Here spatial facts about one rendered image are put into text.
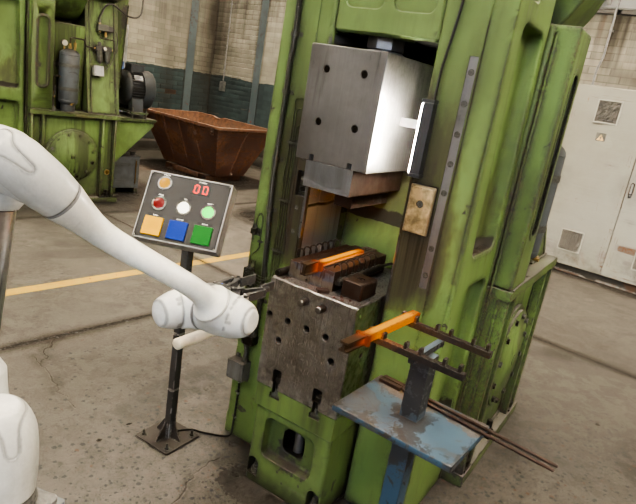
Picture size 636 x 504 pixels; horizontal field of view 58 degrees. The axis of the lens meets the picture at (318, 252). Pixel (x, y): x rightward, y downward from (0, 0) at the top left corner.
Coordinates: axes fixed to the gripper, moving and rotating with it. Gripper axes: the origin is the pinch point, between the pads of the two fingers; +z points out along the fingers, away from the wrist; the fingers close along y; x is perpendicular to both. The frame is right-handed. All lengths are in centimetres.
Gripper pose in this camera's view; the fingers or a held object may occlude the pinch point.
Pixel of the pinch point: (258, 283)
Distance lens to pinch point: 185.8
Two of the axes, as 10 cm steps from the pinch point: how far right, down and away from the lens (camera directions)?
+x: 1.6, -9.5, -2.8
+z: 5.4, -1.5, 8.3
